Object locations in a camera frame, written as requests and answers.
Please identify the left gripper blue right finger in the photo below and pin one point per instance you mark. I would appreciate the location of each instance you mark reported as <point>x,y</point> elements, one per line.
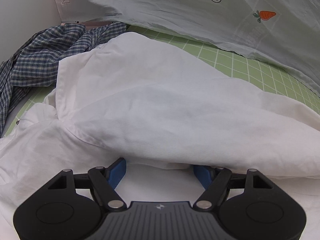
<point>215,182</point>

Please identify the green grid cutting mat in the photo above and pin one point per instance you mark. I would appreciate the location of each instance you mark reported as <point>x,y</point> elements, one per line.
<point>265,76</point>

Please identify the blue plaid shirt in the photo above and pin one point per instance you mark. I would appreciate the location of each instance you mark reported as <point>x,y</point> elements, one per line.
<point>35,64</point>

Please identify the grey carrot print storage bag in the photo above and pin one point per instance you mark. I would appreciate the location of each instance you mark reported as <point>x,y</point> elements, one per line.
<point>283,32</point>

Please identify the white shirt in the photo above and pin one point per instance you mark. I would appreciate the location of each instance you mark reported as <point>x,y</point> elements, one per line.
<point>162,110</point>

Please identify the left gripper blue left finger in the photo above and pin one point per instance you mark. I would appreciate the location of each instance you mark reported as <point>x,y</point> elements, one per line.
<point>104,181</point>

